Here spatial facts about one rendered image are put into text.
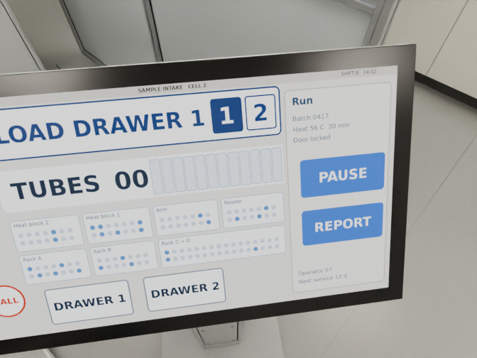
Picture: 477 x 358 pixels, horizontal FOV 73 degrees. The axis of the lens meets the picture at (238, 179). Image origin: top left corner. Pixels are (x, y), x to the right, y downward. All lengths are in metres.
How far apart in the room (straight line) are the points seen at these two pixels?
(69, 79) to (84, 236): 0.17
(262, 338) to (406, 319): 0.59
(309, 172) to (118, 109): 0.21
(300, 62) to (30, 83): 0.27
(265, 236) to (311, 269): 0.07
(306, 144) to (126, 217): 0.21
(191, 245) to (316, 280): 0.16
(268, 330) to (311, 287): 0.96
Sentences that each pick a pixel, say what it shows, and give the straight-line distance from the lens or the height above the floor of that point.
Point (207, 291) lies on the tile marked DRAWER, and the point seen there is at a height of 1.00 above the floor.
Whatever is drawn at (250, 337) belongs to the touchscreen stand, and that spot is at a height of 0.04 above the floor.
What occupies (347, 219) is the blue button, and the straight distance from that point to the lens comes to 0.41.
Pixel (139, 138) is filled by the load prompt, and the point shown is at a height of 1.14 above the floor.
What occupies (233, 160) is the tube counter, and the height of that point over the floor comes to 1.12.
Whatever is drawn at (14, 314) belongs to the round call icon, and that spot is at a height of 1.00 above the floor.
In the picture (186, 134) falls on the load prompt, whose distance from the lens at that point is 0.35.
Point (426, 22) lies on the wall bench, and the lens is 2.35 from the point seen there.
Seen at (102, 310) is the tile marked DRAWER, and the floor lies 0.99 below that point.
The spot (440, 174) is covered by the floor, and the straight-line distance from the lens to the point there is 2.04.
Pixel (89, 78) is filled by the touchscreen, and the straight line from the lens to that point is 0.36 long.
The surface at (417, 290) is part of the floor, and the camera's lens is 1.64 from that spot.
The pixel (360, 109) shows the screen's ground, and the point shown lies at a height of 1.15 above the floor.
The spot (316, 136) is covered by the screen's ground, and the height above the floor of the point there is 1.13.
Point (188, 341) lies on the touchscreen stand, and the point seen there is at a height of 0.04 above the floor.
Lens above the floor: 1.39
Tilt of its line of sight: 55 degrees down
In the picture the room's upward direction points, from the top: straight up
